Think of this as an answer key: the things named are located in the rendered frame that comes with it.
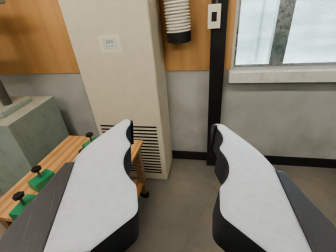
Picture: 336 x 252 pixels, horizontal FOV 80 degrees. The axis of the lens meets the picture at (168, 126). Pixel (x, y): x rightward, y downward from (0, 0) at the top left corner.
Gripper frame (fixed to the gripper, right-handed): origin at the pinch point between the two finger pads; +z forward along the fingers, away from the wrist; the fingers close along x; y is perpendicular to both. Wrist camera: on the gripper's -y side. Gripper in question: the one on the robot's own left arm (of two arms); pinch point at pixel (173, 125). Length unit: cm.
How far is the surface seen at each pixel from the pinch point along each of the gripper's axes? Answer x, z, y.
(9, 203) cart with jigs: -72, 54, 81
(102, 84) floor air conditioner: -41, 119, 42
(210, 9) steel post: 25, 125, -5
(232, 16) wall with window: 41, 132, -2
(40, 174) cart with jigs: -61, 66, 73
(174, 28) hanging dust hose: 5, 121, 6
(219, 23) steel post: 32, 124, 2
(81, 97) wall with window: -72, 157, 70
